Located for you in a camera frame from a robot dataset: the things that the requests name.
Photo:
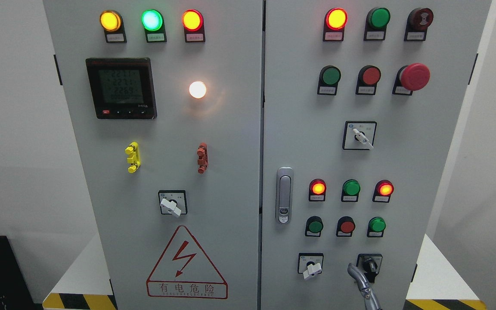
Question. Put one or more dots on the green push button lower left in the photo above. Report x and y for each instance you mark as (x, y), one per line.
(314, 226)

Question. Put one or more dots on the green push button upper row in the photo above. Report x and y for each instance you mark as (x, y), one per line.
(330, 76)

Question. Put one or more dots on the red push button lower middle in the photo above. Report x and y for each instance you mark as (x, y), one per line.
(345, 227)

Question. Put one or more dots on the red push button upper row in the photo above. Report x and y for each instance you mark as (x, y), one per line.
(369, 75)

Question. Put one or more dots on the green push button lower right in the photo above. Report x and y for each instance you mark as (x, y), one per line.
(376, 227)

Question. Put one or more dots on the red emergency stop mushroom button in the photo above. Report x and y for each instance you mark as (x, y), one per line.
(414, 77)

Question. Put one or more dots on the grey electrical control cabinet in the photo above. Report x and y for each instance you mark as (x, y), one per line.
(265, 109)

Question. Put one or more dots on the red terminal connector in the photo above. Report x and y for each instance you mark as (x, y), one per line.
(202, 161)

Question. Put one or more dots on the red indicator lamp middle left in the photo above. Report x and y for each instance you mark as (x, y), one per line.
(317, 187)

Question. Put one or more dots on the red indicator lamp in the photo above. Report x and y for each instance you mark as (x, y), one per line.
(317, 187)
(384, 188)

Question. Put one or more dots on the white glowing indicator lamp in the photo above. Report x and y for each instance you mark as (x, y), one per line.
(197, 89)

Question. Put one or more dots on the green indicator lamp middle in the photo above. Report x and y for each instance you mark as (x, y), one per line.
(351, 188)

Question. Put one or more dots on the green indicator lamp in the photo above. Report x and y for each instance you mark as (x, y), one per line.
(351, 188)
(152, 20)
(378, 18)

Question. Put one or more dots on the yellow terminal connector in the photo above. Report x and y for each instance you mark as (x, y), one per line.
(133, 157)

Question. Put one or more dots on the red electrical hazard sticker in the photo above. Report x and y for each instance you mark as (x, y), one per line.
(184, 270)

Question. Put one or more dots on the red indicator lamp middle right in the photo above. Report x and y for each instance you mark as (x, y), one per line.
(384, 188)

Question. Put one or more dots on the black digital power meter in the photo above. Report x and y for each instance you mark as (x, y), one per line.
(122, 88)

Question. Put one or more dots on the red indicator lamp left door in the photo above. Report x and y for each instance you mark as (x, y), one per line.
(192, 20)

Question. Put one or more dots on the red indicator lamp door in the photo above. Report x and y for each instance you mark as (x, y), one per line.
(336, 19)
(192, 20)

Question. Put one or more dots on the red indicator lamp right door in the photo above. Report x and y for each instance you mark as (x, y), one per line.
(336, 19)

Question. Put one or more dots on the green indicator lamp top left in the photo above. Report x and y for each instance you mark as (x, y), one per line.
(152, 20)

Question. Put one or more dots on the green indicator lamp top right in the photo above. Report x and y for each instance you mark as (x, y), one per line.
(378, 18)

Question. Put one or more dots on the yellow indicator lamp top left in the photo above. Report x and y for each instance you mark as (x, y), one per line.
(110, 20)

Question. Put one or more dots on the white platform hazard striped edge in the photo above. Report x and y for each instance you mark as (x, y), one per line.
(435, 286)

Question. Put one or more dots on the silver door handle lock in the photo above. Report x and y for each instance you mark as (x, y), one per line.
(283, 194)

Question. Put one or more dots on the left door rotary switch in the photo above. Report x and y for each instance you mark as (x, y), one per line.
(173, 202)

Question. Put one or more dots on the upper right rotary switch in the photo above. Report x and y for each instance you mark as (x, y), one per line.
(359, 135)

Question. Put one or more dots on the lower left rotary switch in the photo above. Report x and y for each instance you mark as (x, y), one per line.
(310, 264)

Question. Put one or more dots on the black selector knob switch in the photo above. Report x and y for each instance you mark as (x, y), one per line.
(370, 265)

